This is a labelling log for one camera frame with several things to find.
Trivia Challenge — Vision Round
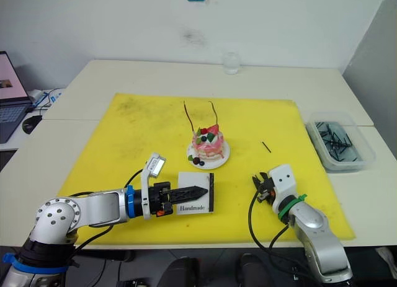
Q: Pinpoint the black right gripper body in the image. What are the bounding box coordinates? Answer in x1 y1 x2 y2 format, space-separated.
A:
254 178 277 205

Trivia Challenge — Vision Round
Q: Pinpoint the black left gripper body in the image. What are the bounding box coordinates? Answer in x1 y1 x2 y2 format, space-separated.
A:
148 181 175 219

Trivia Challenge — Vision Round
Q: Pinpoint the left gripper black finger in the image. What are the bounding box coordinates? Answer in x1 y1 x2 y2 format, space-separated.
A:
170 185 208 198
171 192 208 205

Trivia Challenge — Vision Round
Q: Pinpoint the white Handmade matchbox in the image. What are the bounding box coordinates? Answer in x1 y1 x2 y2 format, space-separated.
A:
177 171 216 216

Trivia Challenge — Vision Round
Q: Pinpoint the pink toy fruit cake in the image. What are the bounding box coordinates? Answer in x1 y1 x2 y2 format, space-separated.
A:
192 123 225 161

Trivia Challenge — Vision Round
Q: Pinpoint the heap of black used matches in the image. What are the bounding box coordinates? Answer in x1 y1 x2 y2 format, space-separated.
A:
314 121 360 162

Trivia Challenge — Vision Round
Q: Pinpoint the white round plate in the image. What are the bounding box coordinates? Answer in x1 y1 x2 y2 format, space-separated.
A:
186 140 231 171

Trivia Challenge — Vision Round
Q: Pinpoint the yellow foam mat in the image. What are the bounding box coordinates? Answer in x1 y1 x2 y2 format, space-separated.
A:
58 92 356 246

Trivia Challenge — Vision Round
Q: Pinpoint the thin dark wavy candle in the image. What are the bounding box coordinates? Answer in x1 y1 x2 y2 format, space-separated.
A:
208 100 218 127
183 100 195 133

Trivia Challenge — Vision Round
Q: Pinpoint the black rounded shape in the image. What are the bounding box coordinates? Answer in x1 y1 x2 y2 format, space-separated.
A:
236 252 271 287

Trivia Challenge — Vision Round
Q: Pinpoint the clear plastic container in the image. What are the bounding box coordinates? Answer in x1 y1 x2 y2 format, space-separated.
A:
305 111 377 174

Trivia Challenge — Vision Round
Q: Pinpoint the clear drinking glass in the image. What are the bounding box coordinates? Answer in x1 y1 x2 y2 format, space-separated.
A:
220 51 241 76

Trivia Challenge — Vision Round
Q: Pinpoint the black computer mouse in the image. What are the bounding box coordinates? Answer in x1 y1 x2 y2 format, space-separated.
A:
22 114 43 135

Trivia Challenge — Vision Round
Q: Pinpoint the white power adapter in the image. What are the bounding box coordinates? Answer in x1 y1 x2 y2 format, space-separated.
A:
27 89 46 104

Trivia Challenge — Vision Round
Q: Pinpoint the grey laptop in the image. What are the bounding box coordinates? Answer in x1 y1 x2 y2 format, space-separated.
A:
0 50 33 145

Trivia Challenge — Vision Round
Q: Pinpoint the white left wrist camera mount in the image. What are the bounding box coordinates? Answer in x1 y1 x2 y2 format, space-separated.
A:
140 152 167 221

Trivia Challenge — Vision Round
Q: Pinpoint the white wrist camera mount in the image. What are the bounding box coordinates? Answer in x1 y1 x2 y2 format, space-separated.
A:
268 164 297 214
140 152 167 221

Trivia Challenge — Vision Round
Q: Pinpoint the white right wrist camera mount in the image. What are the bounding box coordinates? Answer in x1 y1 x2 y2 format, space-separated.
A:
268 164 297 214

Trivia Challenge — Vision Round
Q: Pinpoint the green cable tie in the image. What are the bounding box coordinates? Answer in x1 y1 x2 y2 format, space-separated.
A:
277 193 308 222

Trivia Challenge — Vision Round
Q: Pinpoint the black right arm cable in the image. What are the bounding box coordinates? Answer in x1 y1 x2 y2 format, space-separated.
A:
248 190 314 277

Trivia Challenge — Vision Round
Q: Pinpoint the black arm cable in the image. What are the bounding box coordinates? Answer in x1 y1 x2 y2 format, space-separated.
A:
66 168 147 249
248 190 314 277

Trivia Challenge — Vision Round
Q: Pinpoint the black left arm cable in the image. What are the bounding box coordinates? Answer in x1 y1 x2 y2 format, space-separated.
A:
66 168 147 249

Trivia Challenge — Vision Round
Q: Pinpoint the blue cable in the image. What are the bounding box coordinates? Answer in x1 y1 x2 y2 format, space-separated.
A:
30 88 65 111

